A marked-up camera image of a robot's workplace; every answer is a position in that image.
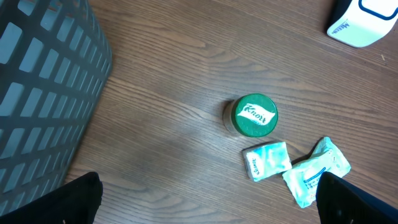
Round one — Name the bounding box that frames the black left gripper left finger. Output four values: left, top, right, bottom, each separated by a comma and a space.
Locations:
1, 172, 103, 224

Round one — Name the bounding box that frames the white barcode scanner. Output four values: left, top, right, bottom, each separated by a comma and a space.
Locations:
326, 0, 397, 48

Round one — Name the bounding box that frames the grey plastic basket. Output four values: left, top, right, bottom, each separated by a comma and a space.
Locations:
1, 0, 113, 215

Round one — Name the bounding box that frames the small teal tissue pack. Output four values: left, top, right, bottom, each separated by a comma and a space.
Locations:
242, 141, 292, 182

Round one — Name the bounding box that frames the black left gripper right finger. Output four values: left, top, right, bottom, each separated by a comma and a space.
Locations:
316, 172, 397, 224

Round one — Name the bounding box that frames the green lid white jar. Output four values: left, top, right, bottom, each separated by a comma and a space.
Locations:
223, 93, 279, 138

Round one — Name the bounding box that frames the teal snack packet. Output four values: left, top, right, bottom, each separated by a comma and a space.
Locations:
282, 137, 351, 208

